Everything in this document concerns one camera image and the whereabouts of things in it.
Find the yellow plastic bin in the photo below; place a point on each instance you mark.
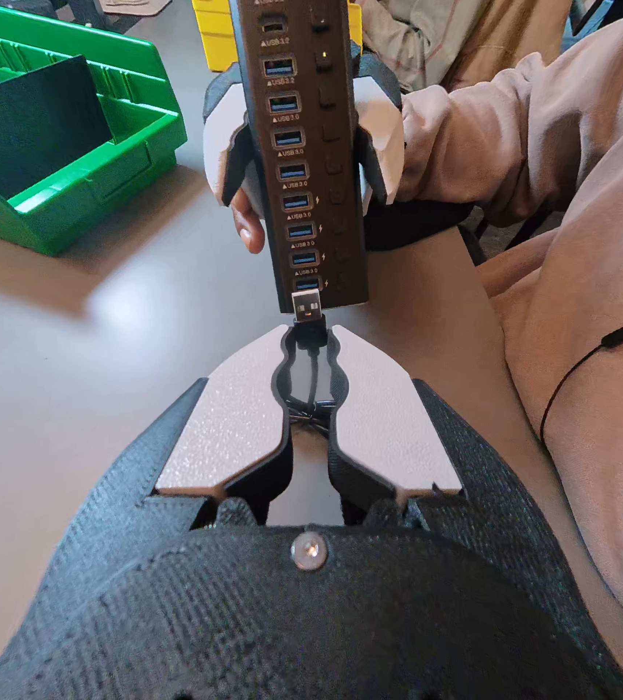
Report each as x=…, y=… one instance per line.
x=216, y=33

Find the person's right forearm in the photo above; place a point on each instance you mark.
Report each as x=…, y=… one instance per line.
x=508, y=136

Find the black multi-port usb hub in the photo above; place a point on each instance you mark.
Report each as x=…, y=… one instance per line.
x=303, y=158

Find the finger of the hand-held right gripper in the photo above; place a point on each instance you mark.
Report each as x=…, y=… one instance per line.
x=216, y=142
x=382, y=120

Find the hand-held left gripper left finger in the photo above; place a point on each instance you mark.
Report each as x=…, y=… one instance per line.
x=224, y=426

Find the black bin divider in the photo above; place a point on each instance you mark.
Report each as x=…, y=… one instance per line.
x=32, y=126

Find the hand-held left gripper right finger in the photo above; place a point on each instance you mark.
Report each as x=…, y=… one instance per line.
x=393, y=432

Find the beige cloth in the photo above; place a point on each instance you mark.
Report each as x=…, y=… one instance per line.
x=454, y=38

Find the person's right hand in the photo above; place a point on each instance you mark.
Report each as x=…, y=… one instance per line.
x=248, y=229

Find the person's beige sweatshirt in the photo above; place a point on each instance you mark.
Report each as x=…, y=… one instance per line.
x=590, y=383

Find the green plastic bin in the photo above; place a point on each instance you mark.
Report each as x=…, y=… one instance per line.
x=98, y=191

